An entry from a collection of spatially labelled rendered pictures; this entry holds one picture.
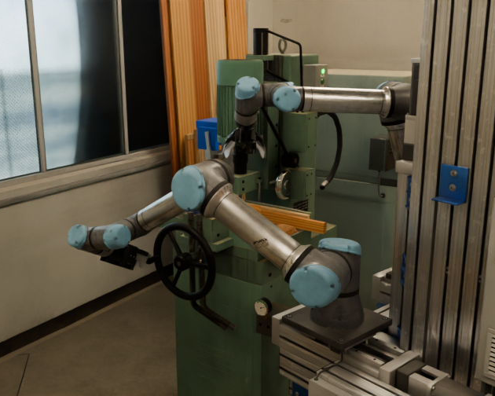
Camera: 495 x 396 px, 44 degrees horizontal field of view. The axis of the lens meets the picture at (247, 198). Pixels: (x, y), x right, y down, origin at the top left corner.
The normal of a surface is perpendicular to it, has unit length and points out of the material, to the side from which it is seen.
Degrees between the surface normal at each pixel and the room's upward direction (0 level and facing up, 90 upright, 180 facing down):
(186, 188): 86
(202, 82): 87
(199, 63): 87
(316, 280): 94
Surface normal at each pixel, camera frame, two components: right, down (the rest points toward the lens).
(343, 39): -0.54, 0.22
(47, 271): 0.84, 0.15
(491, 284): -0.75, 0.17
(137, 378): 0.00, -0.97
